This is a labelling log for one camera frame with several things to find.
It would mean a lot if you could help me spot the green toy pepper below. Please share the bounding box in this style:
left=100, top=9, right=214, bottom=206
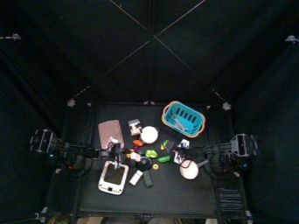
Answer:
left=156, top=155, right=172, bottom=164

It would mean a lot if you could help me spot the black toy pan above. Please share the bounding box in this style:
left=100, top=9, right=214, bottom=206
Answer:
left=135, top=157, right=155, bottom=172

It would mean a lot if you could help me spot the pink cutting board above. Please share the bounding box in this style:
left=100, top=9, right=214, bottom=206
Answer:
left=97, top=119, right=127, bottom=151

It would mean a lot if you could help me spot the light green toy vegetable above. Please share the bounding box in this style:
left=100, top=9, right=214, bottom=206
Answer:
left=144, top=149, right=159, bottom=159

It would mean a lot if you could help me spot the white egg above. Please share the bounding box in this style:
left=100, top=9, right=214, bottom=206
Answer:
left=179, top=159, right=200, bottom=180

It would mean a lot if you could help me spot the white and brown toy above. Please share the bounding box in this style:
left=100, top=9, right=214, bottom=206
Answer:
left=127, top=118, right=144, bottom=137

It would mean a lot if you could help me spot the white toy block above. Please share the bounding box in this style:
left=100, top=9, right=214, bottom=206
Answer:
left=128, top=170, right=144, bottom=186

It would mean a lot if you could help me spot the white kitchen scale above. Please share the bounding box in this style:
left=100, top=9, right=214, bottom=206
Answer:
left=97, top=160, right=130, bottom=196

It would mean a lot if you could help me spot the grey tool in basket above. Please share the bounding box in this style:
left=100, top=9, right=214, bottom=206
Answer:
left=171, top=115, right=190, bottom=130

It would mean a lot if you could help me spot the dark green toy block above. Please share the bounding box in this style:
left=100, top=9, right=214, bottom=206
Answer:
left=143, top=171, right=155, bottom=187

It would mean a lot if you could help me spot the teal basket with orange rim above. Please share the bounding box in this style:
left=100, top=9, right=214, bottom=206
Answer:
left=162, top=101, right=207, bottom=138

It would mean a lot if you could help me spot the white label sticker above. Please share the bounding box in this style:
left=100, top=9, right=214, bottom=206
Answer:
left=218, top=187, right=244, bottom=213

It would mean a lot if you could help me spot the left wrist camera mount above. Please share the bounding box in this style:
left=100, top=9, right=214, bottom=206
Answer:
left=107, top=137, right=120, bottom=148

